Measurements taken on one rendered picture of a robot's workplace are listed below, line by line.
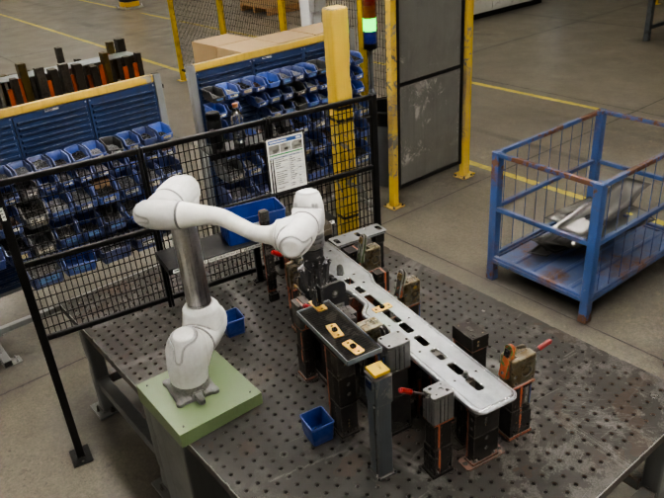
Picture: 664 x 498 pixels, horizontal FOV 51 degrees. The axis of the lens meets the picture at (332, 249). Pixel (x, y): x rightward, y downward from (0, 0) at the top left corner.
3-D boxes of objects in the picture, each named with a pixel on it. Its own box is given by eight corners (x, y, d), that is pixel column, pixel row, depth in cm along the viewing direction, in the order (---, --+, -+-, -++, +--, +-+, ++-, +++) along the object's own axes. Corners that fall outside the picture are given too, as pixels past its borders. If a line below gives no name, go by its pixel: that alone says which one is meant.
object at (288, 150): (308, 185, 365) (303, 128, 350) (270, 196, 355) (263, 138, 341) (307, 184, 366) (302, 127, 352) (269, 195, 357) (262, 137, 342)
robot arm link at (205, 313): (181, 357, 290) (201, 326, 309) (217, 359, 286) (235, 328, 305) (142, 189, 253) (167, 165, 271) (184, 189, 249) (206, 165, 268)
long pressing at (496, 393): (528, 393, 234) (528, 390, 234) (475, 419, 225) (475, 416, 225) (327, 240, 342) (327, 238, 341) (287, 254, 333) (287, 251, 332)
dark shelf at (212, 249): (338, 222, 356) (337, 217, 355) (169, 276, 319) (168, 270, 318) (317, 208, 373) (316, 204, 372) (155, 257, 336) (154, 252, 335)
